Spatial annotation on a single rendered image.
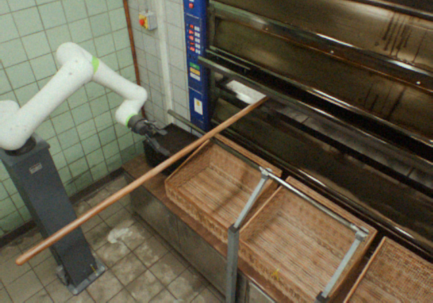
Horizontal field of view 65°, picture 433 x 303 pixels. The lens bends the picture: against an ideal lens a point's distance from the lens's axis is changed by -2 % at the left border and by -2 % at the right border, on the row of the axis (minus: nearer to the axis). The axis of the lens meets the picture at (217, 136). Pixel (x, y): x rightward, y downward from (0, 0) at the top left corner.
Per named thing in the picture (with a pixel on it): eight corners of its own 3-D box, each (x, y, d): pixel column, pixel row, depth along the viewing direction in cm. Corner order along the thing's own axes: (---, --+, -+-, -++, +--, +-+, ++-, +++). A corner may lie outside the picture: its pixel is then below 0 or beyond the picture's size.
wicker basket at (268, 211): (283, 203, 221) (289, 174, 204) (365, 260, 191) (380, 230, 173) (231, 251, 195) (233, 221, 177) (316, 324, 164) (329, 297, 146)
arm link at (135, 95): (81, 76, 173) (89, 82, 165) (93, 56, 173) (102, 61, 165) (134, 105, 200) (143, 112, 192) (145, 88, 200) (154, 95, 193)
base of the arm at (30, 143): (-10, 138, 176) (-15, 128, 172) (17, 124, 185) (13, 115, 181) (13, 160, 163) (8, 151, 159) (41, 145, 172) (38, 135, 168)
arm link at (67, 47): (53, 65, 152) (70, 43, 150) (48, 54, 160) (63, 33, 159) (88, 84, 165) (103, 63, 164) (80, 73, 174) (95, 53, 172)
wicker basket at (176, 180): (216, 159, 254) (216, 130, 236) (279, 200, 224) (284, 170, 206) (164, 196, 226) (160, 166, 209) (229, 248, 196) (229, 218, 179)
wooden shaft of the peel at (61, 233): (19, 268, 123) (16, 264, 121) (16, 263, 125) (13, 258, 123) (289, 85, 219) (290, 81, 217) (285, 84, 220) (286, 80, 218)
